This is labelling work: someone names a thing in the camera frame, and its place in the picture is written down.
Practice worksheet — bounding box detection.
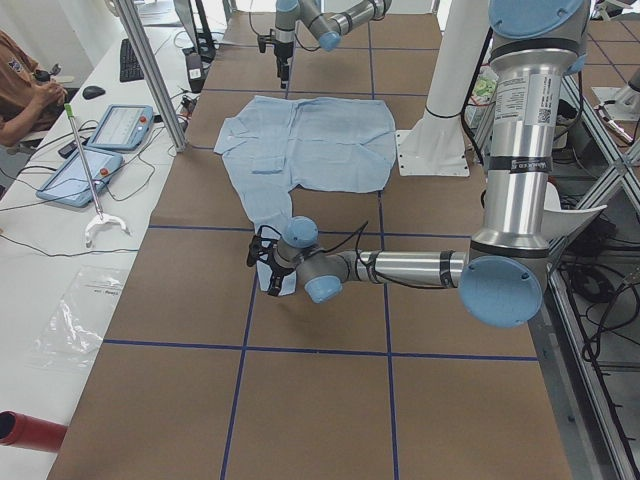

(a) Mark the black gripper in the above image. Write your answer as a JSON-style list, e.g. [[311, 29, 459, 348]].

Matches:
[[246, 235, 293, 296], [257, 28, 295, 89]]

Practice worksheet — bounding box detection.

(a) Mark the light blue button shirt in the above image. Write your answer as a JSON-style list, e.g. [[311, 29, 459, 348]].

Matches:
[[213, 95, 396, 297]]

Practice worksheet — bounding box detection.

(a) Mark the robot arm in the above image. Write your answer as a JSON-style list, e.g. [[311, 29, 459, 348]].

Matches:
[[257, 0, 392, 89], [247, 1, 593, 328]]

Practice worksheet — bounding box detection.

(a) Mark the black keyboard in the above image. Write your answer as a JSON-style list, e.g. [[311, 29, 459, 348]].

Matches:
[[119, 38, 144, 83]]

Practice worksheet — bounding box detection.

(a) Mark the white reacher grabber tool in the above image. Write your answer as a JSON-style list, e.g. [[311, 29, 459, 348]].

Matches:
[[63, 103, 133, 250]]

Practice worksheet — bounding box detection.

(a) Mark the upper blue teach pendant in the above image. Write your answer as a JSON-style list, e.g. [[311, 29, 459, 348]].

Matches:
[[87, 104, 154, 152]]

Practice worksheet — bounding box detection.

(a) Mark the blue teach pendant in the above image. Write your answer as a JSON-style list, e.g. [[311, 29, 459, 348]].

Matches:
[[87, 104, 154, 152], [36, 147, 123, 207]]

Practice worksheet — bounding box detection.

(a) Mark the black computer mouse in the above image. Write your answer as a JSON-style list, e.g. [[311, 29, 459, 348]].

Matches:
[[82, 85, 106, 100]]

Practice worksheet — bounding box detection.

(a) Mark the clear plastic bag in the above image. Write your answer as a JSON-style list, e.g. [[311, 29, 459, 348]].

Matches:
[[28, 266, 129, 372]]

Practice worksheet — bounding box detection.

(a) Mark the lower blue teach pendant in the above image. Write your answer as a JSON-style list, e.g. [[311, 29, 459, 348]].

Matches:
[[36, 147, 123, 207]]

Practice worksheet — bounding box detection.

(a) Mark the seated person in brown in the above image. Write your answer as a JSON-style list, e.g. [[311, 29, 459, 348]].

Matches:
[[1, 31, 68, 147]]

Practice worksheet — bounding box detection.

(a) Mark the white chair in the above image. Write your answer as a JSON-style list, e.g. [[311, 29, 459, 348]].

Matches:
[[541, 182, 607, 241]]

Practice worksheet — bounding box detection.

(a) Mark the red cylinder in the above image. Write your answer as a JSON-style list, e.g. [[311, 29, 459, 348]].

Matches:
[[1, 411, 67, 453]]

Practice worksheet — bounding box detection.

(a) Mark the aluminium frame post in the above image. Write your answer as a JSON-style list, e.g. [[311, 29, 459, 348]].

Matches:
[[113, 0, 187, 153]]

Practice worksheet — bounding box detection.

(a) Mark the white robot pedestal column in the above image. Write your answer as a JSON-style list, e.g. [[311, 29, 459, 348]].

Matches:
[[397, 0, 489, 177]]

